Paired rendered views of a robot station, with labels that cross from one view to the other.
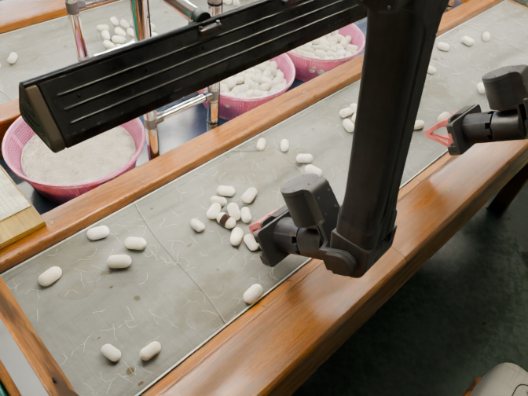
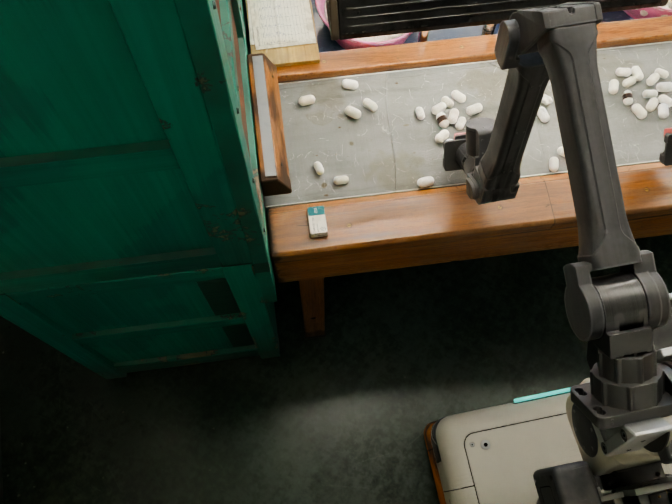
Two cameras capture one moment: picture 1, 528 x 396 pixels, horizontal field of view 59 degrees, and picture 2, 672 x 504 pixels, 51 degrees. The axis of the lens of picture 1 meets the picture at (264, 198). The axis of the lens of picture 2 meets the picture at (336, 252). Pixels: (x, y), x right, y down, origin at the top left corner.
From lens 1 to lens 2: 0.76 m
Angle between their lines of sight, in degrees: 29
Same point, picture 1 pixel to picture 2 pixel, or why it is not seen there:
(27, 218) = (310, 52)
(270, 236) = (454, 149)
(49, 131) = (333, 28)
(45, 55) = not seen: outside the picture
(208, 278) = (404, 155)
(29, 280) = (294, 96)
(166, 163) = (427, 50)
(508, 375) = not seen: hidden behind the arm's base
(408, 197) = not seen: hidden behind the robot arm
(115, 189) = (378, 56)
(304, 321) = (444, 217)
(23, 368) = (269, 149)
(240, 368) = (385, 219)
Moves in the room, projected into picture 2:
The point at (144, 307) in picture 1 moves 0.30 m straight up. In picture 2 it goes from (352, 151) to (358, 69)
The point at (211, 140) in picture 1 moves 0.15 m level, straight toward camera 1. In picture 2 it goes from (475, 46) to (443, 94)
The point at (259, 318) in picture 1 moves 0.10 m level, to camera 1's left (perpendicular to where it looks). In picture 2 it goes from (417, 199) to (380, 169)
